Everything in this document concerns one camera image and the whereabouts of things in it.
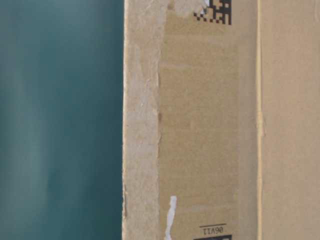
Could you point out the brown cardboard box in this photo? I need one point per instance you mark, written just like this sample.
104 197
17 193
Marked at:
221 120

